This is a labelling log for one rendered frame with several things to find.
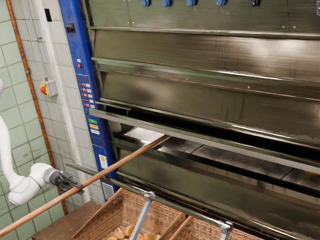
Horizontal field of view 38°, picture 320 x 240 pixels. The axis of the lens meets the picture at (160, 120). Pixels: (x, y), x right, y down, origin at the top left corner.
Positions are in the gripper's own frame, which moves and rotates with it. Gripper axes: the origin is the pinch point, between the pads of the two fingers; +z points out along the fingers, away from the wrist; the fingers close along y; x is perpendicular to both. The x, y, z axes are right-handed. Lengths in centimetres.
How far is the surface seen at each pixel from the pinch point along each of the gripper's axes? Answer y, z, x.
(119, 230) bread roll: 55, -20, -33
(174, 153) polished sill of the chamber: 2, 18, -55
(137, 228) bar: 15.3, 35.8, -5.6
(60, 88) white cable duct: -26, -82, -54
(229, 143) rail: -24, 72, -39
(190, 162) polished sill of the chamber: 3, 31, -54
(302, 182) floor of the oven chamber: 1, 95, -61
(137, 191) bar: 2.6, 27.8, -16.7
